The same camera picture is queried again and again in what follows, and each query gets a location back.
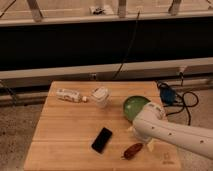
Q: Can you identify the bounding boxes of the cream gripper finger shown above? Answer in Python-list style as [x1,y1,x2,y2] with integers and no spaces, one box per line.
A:
[147,139,154,152]
[126,126,133,132]

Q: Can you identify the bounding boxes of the red chili pepper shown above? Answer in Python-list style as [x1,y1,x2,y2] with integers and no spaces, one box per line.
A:
[123,143,143,160]

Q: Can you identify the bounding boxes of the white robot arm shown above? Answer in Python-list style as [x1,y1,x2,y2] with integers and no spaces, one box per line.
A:
[124,102,213,160]

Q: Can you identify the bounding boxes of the green ceramic bowl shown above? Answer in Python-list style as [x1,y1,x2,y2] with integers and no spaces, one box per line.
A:
[123,95,150,122]

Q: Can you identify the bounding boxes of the black smartphone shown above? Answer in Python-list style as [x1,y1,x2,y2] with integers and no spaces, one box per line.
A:
[91,127,112,153]

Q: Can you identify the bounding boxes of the clear plastic cup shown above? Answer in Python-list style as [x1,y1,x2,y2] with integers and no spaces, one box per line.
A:
[91,87,109,108]

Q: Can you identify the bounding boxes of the blue clamp device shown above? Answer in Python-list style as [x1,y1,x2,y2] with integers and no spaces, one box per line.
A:
[160,86,175,104]

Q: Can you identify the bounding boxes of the lying plastic bottle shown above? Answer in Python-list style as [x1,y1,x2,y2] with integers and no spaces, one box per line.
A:
[56,89,87,103]

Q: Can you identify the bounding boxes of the small black white device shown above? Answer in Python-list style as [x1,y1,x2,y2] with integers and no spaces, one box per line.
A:
[90,6,105,15]

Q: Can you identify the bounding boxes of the black hanging cable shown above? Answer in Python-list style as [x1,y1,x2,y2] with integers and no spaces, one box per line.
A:
[111,9,141,81]

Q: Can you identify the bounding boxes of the black floor cable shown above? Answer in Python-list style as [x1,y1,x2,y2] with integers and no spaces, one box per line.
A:
[156,71,200,127]

